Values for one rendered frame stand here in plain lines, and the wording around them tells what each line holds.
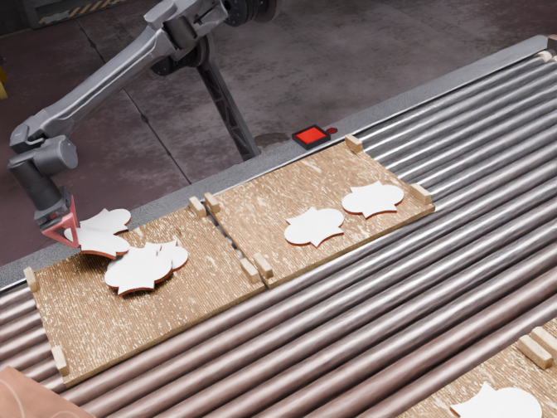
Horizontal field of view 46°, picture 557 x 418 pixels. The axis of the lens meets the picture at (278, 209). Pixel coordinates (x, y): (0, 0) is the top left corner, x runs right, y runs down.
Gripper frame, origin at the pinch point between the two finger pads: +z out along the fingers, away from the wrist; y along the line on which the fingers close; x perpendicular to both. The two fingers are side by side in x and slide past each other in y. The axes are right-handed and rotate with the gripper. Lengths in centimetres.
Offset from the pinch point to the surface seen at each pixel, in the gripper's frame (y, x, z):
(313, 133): 28, -60, 18
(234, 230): -2.1, -30.0, 15.8
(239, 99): 249, -66, 81
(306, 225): -8.9, -44.2, 18.9
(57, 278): 0.6, 8.1, 7.1
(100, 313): -14.2, 0.8, 11.0
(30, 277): -0.2, 12.3, 3.6
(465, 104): 23, -100, 29
